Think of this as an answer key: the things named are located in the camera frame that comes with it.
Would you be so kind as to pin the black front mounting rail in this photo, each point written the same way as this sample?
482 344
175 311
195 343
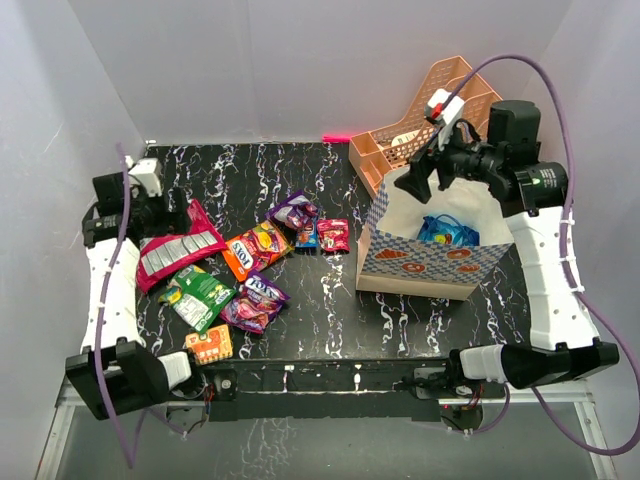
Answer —
419 389

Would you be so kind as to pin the peach plastic desk organizer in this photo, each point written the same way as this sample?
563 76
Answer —
375 153

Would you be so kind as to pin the crumpled purple candy bag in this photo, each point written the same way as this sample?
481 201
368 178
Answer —
295 212

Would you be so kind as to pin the purple Fox's berries candy bag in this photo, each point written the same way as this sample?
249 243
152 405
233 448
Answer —
258 302

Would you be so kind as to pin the pink marker pen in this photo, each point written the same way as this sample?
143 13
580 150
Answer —
335 138

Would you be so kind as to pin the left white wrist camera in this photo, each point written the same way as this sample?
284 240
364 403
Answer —
145 174

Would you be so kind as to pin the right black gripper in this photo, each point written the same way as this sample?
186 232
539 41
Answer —
416 182

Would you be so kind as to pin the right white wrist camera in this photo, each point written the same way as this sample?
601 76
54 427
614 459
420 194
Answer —
443 110

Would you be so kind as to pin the blue snack bag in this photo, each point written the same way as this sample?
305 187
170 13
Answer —
446 229

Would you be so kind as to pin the small red candy packet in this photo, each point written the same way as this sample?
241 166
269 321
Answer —
333 235

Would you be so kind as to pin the blue checkered paper bag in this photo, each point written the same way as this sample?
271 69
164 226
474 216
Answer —
391 258

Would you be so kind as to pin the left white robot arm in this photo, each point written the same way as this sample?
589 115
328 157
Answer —
113 359

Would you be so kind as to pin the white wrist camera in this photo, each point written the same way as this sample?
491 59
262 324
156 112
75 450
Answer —
443 110
145 174

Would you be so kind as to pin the orange Fox's fruits candy bag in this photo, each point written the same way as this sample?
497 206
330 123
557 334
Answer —
255 250

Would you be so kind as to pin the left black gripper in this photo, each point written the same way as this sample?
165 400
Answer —
171 222

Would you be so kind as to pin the magenta snack bag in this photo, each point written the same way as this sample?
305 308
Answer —
161 257

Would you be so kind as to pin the small orange snack pack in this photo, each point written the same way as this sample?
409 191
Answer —
212 346

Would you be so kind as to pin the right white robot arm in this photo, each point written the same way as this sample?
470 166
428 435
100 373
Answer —
564 344

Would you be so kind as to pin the green Fox's candy bag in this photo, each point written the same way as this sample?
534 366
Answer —
197 297

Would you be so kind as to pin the blue M&M's packet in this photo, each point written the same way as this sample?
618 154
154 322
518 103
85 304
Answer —
307 237

